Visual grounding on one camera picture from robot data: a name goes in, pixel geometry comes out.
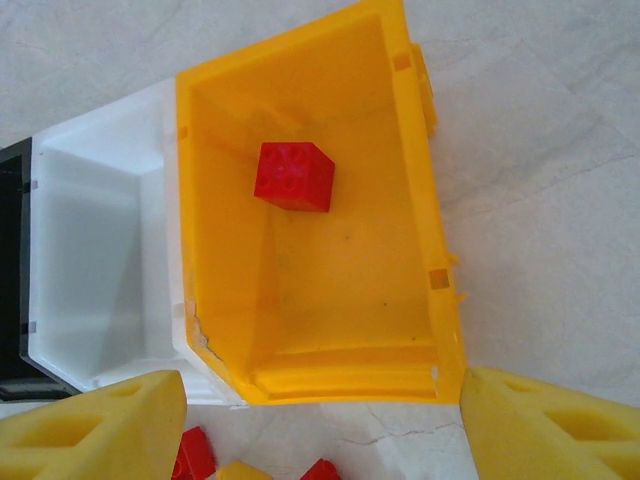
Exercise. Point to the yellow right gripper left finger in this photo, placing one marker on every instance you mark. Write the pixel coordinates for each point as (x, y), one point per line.
(145, 425)

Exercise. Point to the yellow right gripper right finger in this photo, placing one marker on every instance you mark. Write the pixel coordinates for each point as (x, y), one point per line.
(500, 430)

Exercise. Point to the red lego brick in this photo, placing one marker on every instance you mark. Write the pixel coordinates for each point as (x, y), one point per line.
(290, 175)
(320, 472)
(195, 455)

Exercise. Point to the yellow lego brick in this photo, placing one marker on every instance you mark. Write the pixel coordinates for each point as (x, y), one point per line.
(242, 472)

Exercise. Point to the white plastic bin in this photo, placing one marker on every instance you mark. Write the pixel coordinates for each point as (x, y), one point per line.
(90, 250)

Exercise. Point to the yellow plastic bin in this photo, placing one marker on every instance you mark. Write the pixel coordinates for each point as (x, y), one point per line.
(350, 300)

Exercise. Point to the black plastic bin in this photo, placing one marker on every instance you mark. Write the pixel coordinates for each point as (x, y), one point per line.
(10, 250)

